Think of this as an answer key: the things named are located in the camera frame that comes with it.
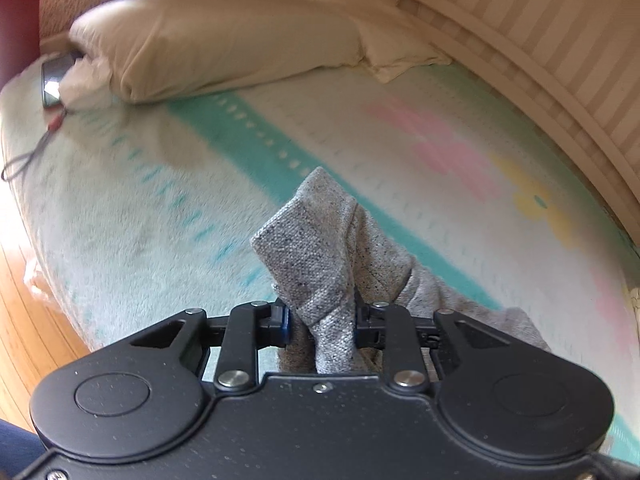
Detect grey knit pants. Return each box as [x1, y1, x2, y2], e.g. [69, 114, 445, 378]
[250, 168, 548, 374]

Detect pastel floral bed blanket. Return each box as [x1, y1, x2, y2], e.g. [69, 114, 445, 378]
[10, 66, 639, 462]

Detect cream flat pillow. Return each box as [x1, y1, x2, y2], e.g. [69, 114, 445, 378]
[310, 0, 451, 84]

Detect beige pillow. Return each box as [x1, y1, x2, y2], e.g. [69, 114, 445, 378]
[60, 0, 362, 110]

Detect silver phone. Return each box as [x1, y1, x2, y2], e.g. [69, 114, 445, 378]
[41, 51, 84, 110]

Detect cream wooden bed frame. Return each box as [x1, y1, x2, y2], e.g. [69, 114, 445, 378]
[393, 0, 639, 238]

